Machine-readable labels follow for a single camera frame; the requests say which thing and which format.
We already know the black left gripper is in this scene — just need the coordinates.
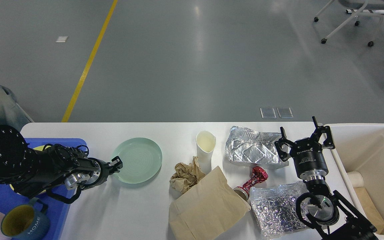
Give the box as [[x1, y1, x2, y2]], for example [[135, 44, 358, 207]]
[[79, 156, 123, 189]]

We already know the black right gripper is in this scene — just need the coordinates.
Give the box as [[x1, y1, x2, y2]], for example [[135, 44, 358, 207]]
[[274, 116, 335, 181]]

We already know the mint green plate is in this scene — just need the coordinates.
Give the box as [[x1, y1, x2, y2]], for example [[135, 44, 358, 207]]
[[112, 138, 163, 184]]

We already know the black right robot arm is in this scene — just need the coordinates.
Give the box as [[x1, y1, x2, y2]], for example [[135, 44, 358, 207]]
[[274, 117, 377, 240]]

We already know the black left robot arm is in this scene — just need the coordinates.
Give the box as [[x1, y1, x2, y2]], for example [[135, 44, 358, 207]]
[[0, 124, 123, 204]]

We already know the crushed red can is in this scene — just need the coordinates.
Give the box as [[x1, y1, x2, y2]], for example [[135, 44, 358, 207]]
[[233, 166, 269, 201]]

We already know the white cup in bin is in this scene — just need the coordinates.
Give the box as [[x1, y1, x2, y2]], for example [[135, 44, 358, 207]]
[[346, 171, 364, 188]]

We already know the aluminium foil tray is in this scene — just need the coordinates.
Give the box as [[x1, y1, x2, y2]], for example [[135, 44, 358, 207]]
[[225, 126, 289, 170]]

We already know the crumpled aluminium foil sheet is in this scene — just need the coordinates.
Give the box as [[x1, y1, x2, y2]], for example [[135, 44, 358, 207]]
[[249, 181, 308, 240]]

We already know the white plastic bin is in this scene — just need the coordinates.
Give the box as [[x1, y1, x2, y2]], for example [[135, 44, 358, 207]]
[[329, 123, 384, 240]]

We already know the crumpled brown paper ball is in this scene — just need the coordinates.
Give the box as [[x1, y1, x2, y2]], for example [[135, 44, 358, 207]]
[[169, 156, 206, 194]]

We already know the yellow plate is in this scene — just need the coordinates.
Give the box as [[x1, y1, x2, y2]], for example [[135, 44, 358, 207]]
[[11, 144, 54, 198]]

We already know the white paper cup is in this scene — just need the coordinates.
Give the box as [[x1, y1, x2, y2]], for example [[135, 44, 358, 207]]
[[195, 131, 216, 174]]

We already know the brown paper bag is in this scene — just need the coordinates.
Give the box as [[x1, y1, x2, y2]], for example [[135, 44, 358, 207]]
[[169, 167, 251, 240]]

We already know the blue mug yellow inside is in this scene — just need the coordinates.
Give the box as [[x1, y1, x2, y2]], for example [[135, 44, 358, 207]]
[[0, 198, 50, 240]]

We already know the white table foot bar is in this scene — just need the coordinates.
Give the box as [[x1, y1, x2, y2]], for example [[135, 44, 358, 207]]
[[346, 9, 384, 15]]

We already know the white office chair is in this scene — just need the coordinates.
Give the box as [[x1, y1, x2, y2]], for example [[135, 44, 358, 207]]
[[321, 0, 384, 47]]

